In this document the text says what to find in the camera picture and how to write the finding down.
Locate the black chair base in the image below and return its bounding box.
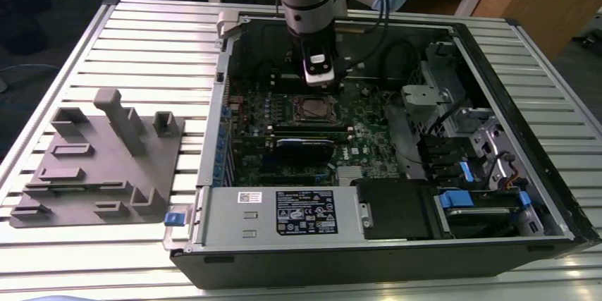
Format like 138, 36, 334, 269
569, 29, 602, 56

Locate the green motherboard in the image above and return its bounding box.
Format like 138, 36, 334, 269
224, 74, 417, 188

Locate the black PC case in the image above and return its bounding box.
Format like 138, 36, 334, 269
166, 10, 602, 291

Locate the silver power supply unit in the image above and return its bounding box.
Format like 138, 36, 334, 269
200, 185, 366, 246

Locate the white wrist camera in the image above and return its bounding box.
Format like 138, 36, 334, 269
300, 42, 337, 87

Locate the black fan shroud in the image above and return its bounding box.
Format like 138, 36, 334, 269
350, 178, 456, 242

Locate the thin black cable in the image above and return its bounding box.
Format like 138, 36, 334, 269
432, 91, 469, 137

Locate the black plastic disk bay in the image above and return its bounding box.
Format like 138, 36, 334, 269
414, 136, 476, 185

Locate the black graphics card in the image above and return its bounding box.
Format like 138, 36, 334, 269
273, 137, 337, 168

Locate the metal drive cage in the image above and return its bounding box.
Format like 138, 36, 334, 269
405, 42, 476, 140

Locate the blue drive carrier tab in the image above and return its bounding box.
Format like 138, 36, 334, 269
456, 161, 476, 183

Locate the silver CPU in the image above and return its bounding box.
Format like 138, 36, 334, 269
300, 98, 332, 118

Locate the CPU socket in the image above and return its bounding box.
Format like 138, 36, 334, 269
290, 94, 345, 128

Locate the black office chair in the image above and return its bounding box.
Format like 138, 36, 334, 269
0, 0, 53, 57

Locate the grey plastic bracket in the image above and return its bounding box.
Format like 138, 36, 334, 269
398, 84, 456, 123

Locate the hard disk blue carrier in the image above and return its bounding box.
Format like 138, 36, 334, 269
434, 189, 532, 240

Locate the blue case latch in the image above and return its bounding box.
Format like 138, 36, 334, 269
164, 211, 185, 228

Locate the thick black cable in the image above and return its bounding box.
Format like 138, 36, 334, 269
378, 37, 420, 82

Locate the silver chipset heatsink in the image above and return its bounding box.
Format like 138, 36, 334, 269
336, 166, 366, 180

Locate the grey ribbon cable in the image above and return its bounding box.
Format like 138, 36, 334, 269
384, 103, 426, 179

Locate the grey parts rack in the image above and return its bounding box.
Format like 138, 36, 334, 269
7, 87, 186, 228

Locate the grey case corner block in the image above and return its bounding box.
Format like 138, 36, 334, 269
216, 11, 244, 39

